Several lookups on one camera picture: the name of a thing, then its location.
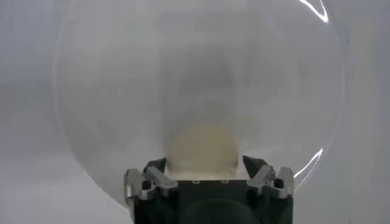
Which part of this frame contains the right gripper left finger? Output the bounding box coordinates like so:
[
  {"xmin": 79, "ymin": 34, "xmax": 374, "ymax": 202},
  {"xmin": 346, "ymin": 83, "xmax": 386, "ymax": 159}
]
[{"xmin": 124, "ymin": 156, "xmax": 179, "ymax": 214}]

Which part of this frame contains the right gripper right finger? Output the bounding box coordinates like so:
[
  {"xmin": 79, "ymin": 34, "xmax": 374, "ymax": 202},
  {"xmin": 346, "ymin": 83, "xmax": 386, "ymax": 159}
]
[{"xmin": 243, "ymin": 155, "xmax": 295, "ymax": 200}]

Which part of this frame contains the round white plate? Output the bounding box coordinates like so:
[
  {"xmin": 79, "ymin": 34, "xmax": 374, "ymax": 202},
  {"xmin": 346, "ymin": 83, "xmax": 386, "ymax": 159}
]
[{"xmin": 53, "ymin": 0, "xmax": 347, "ymax": 211}]

